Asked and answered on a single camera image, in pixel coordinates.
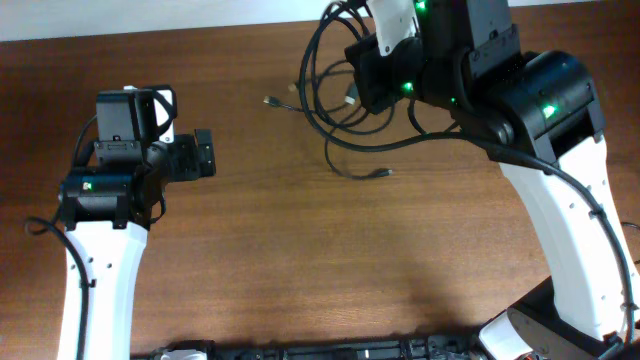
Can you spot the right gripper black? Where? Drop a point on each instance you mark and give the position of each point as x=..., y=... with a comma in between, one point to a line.
x=370, y=67

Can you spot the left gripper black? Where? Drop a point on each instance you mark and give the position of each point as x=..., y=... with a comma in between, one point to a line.
x=204, y=153

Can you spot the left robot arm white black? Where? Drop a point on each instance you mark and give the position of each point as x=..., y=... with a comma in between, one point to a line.
x=107, y=203

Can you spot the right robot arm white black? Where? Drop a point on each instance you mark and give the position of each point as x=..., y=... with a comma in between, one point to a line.
x=538, y=116

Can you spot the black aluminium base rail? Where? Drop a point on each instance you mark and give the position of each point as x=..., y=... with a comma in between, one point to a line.
x=412, y=348

